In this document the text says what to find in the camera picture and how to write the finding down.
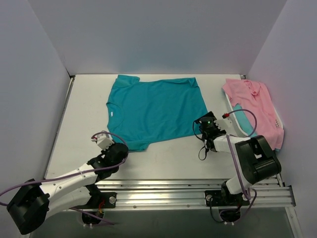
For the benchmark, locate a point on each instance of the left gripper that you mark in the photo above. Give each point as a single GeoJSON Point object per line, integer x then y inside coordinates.
{"type": "Point", "coordinates": [119, 150]}

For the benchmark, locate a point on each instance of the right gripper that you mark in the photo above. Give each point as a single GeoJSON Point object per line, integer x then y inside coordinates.
{"type": "Point", "coordinates": [206, 129]}

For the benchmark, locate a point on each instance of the teal t-shirt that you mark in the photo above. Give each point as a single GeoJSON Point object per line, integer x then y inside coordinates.
{"type": "Point", "coordinates": [142, 113]}

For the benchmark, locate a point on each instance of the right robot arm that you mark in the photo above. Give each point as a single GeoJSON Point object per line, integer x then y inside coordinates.
{"type": "Point", "coordinates": [253, 158]}

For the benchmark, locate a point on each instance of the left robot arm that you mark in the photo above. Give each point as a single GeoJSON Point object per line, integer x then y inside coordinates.
{"type": "Point", "coordinates": [35, 201]}

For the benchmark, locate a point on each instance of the white laundry basket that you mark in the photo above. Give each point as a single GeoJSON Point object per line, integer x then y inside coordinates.
{"type": "Point", "coordinates": [239, 132]}

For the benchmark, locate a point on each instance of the light teal shirt in basket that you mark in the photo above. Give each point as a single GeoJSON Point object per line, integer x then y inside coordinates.
{"type": "Point", "coordinates": [247, 128]}

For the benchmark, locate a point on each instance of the pink polo shirt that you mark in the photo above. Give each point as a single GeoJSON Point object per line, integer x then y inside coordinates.
{"type": "Point", "coordinates": [254, 96]}

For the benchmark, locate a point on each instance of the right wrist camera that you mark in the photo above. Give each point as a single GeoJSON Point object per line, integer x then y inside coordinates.
{"type": "Point", "coordinates": [226, 123]}

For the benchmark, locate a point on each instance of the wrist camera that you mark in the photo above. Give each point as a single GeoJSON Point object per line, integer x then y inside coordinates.
{"type": "Point", "coordinates": [103, 141]}
{"type": "Point", "coordinates": [226, 123]}

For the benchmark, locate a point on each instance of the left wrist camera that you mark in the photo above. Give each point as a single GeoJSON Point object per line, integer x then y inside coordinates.
{"type": "Point", "coordinates": [103, 141]}

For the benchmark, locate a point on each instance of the aluminium rail frame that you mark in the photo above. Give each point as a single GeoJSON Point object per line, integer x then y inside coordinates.
{"type": "Point", "coordinates": [172, 194]}

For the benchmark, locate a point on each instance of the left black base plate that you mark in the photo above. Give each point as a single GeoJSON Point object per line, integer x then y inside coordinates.
{"type": "Point", "coordinates": [109, 199]}

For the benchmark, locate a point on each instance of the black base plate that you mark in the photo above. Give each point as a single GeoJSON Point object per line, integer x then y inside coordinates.
{"type": "Point", "coordinates": [218, 198]}
{"type": "Point", "coordinates": [109, 199]}

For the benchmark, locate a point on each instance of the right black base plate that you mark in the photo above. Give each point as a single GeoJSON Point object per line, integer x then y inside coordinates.
{"type": "Point", "coordinates": [218, 198]}

